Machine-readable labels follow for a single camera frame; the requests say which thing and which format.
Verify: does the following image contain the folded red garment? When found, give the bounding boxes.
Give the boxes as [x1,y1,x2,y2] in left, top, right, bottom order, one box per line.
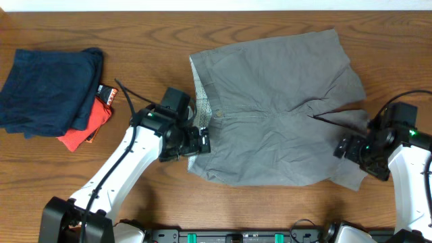
[57,98,111,152]

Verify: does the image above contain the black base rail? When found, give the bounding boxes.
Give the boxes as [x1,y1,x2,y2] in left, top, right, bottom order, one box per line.
[145,229,323,243]

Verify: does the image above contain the folded navy blue garment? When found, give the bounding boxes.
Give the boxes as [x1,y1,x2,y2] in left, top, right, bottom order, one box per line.
[1,48,103,137]

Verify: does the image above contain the black red patterned garment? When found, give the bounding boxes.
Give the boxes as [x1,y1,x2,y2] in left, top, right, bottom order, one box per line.
[96,84,118,107]

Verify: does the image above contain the grey shorts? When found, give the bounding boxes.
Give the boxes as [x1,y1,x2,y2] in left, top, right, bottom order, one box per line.
[188,29,369,191]

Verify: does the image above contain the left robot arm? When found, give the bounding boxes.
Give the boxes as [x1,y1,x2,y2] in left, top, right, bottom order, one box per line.
[38,107,211,242]

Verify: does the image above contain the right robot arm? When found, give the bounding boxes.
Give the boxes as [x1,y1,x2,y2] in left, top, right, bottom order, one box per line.
[333,124,431,242]

